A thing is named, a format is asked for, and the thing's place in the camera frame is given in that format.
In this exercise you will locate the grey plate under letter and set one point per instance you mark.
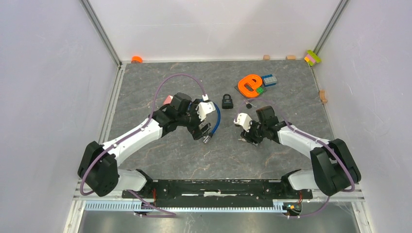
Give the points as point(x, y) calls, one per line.
point(247, 93)

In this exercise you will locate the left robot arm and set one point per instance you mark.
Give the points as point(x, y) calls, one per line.
point(99, 169)

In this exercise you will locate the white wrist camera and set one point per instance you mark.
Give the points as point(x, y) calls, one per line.
point(205, 107)
point(243, 120)

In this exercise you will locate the stacked coloured lego bricks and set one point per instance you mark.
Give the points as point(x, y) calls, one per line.
point(311, 58)

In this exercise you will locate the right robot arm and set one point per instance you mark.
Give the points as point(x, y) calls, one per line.
point(333, 168)

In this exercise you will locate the black head key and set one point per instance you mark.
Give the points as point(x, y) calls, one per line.
point(249, 105)

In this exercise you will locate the orange round cap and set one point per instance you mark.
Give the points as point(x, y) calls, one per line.
point(136, 59)

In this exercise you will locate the wooden block left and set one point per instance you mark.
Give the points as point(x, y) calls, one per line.
point(266, 57)

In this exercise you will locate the black padlock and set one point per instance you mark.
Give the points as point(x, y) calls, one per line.
point(227, 102)

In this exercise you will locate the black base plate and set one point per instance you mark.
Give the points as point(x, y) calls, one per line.
point(220, 193)

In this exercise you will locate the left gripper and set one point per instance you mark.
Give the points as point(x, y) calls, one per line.
point(196, 132)

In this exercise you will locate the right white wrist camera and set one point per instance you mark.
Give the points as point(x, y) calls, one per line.
point(243, 120)

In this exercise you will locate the blue lego brick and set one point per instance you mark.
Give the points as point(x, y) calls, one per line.
point(269, 80)

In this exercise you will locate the orange letter block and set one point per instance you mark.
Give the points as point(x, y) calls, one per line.
point(251, 82)

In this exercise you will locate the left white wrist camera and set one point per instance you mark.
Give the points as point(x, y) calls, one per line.
point(205, 107)

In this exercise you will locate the green lego brick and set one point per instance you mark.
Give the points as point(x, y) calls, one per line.
point(260, 90)

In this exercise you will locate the wooden arch piece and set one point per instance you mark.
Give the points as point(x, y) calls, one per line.
point(322, 96)

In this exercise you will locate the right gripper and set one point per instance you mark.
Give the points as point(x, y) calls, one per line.
point(248, 136)

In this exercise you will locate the pink wooden puzzle box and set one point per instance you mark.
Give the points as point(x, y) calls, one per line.
point(168, 100)

